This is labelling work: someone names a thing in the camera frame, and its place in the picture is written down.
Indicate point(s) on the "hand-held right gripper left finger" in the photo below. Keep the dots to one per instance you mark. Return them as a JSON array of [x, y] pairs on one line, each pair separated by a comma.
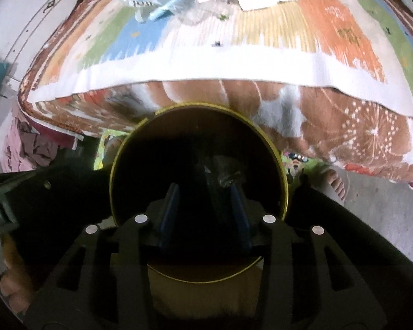
[[170, 213]]

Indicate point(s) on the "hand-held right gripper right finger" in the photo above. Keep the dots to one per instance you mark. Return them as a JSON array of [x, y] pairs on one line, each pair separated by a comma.
[[239, 209]]

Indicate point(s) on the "person's left hand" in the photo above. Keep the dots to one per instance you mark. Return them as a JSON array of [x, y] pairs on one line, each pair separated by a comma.
[[17, 275]]

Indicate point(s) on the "clear plastic wrapper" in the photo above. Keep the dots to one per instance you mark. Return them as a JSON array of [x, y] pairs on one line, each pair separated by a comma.
[[227, 175]]

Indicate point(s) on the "striped colourful blanket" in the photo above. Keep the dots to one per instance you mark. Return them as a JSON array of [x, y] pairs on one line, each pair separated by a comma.
[[296, 58]]

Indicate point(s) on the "black bin with yellow rim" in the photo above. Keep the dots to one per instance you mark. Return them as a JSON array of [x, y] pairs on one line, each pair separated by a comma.
[[192, 144]]

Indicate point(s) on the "person's bare foot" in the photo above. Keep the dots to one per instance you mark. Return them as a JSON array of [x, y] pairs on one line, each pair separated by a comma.
[[335, 184]]

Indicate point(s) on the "pile of pink brown clothes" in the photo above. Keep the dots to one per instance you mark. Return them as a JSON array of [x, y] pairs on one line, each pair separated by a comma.
[[38, 147]]

